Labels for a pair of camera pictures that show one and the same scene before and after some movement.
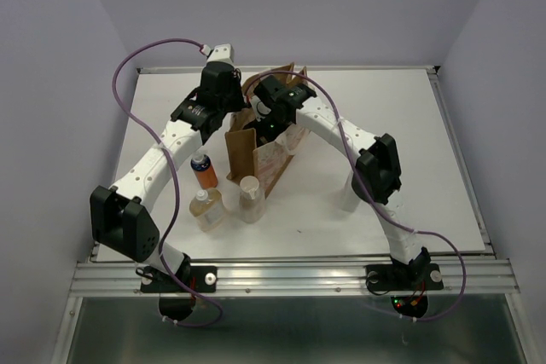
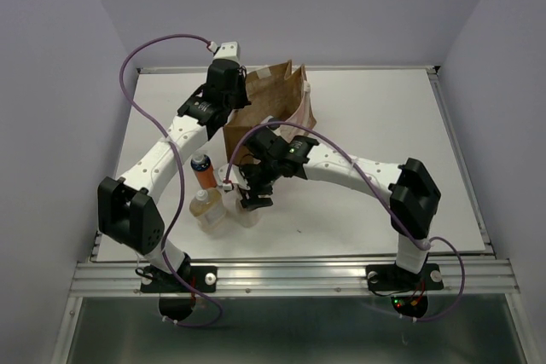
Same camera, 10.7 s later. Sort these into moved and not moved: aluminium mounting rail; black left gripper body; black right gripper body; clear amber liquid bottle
Moved: black right gripper body
Not moved: black left gripper body; clear amber liquid bottle; aluminium mounting rail
